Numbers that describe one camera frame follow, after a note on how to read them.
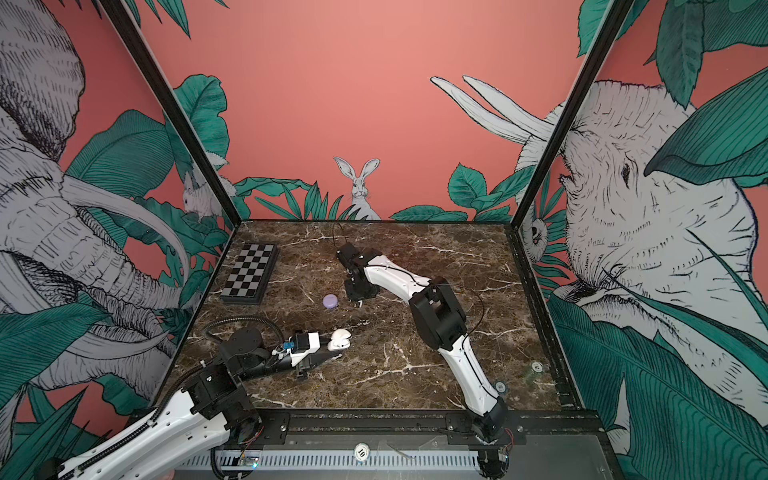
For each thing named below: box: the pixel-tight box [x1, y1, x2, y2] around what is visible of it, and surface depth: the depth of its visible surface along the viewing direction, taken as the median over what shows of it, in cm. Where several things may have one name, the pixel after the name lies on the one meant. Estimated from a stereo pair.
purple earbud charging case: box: [322, 294, 338, 309], surface depth 100 cm
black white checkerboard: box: [221, 243, 279, 305], surface depth 102 cm
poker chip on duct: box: [354, 442, 370, 461], surface depth 72 cm
